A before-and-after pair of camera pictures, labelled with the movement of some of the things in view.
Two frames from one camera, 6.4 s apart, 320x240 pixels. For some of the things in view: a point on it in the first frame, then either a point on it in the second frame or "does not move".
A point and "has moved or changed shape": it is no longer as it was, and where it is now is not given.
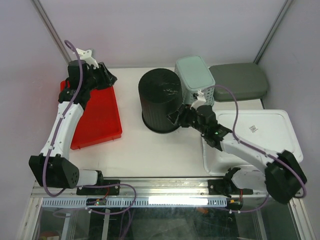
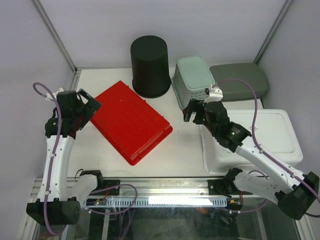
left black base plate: (100, 191) does not move
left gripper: (108, 79) -> (92, 106)
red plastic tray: (99, 121) has moved or changed shape
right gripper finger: (173, 116) -> (192, 107)
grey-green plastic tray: (239, 82) does not move
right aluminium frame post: (284, 11) does not move
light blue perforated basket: (195, 77) does not move
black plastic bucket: (160, 91) -> (151, 77)
